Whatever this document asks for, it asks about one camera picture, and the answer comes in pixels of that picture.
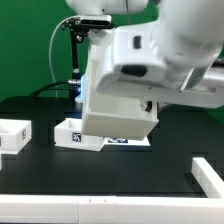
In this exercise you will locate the small white drawer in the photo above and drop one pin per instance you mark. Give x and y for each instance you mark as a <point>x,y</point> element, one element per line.
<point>14,135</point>
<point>68,134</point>

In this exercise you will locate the small white drawer middle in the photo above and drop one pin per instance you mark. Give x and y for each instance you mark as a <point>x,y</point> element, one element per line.
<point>68,134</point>

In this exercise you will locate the white marker sheet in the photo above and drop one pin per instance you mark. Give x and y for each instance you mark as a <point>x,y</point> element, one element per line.
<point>126,142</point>

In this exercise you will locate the white L-shaped frame wall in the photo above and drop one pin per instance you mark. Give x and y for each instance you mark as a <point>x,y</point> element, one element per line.
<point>122,210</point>

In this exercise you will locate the black camera on stand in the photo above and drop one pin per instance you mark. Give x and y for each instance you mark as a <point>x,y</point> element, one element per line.
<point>79,27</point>

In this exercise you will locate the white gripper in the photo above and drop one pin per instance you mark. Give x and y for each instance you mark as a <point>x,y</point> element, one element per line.
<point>134,65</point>

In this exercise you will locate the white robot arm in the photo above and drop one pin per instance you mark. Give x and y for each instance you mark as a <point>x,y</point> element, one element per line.
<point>199,22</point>

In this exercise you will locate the small white drawer left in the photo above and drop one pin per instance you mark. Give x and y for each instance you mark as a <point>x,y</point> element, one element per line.
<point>14,135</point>

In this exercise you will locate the white drawer housing box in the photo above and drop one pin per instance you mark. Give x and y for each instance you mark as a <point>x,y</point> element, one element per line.
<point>109,116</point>

